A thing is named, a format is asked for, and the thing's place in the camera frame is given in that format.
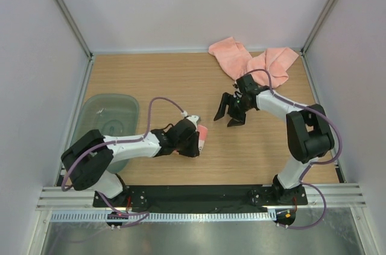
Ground right aluminium frame post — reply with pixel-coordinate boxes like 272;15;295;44
300;0;358;57

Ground plain pink towel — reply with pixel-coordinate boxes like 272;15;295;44
208;37;299;89

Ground white slotted cable duct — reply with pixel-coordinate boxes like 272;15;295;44
50;210;276;223

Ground pink bunny towel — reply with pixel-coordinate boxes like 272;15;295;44
197;125;208;153

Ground aluminium front rail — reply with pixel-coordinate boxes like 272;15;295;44
36;183;366;211

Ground clear glass tray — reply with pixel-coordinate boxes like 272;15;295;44
71;93;140;174

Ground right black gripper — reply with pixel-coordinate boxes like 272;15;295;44
214;92;252;127

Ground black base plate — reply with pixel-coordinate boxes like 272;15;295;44
93;184;308;209

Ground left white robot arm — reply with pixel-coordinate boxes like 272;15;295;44
61;115;200;207

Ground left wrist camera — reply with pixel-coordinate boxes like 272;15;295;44
181;111;201;128

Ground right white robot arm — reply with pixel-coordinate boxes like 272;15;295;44
214;74;335;204

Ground left aluminium frame post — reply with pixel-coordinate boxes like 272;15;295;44
37;0;93;60

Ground aluminium frame post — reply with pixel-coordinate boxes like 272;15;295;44
300;0;358;57
37;0;93;60

